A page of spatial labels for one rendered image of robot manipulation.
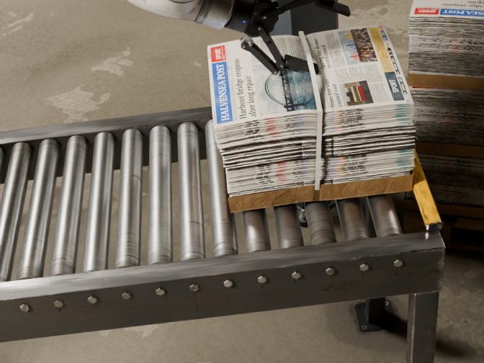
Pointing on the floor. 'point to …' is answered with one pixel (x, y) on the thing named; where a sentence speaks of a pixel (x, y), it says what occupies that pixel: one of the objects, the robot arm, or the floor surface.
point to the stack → (449, 110)
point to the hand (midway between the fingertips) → (328, 39)
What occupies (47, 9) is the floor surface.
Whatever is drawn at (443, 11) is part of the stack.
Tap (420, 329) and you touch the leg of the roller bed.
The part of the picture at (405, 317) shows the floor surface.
